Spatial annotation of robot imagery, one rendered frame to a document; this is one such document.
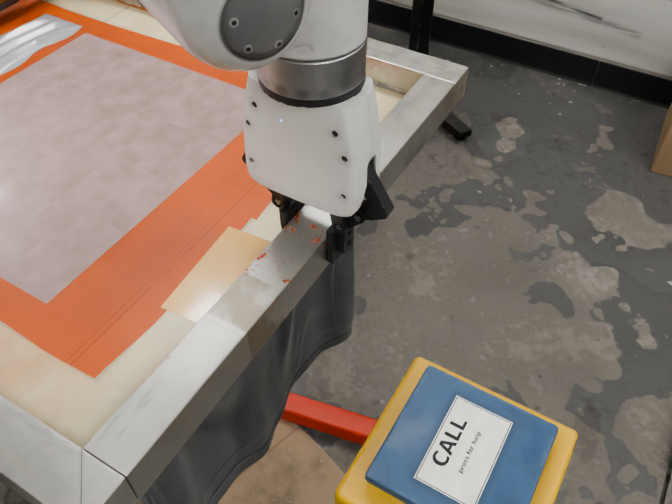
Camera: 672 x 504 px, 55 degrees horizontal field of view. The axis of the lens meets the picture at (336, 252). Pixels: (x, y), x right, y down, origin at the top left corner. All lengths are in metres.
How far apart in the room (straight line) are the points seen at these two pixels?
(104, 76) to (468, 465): 0.61
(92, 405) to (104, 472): 0.08
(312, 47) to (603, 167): 1.96
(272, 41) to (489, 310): 1.51
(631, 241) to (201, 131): 1.58
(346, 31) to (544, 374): 1.37
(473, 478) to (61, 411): 0.29
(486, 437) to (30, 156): 0.53
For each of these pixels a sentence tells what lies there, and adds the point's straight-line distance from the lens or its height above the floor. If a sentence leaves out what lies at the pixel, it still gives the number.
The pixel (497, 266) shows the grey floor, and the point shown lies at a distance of 1.89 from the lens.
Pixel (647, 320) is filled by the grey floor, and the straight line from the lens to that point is 1.90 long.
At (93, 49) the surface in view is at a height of 0.95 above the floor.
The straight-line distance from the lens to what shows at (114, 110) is 0.78.
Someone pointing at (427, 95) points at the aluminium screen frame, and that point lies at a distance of 0.71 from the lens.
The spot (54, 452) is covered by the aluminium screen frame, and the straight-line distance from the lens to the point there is 0.47.
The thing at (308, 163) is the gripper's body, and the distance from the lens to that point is 0.47.
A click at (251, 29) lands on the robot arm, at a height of 1.23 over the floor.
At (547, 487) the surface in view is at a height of 0.95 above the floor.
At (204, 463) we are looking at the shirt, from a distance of 0.82.
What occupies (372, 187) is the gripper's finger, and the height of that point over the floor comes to 1.06.
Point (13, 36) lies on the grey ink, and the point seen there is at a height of 0.96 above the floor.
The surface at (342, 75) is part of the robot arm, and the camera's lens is 0.43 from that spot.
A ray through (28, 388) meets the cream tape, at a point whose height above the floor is 0.95.
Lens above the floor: 1.38
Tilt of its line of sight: 47 degrees down
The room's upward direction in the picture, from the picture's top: straight up
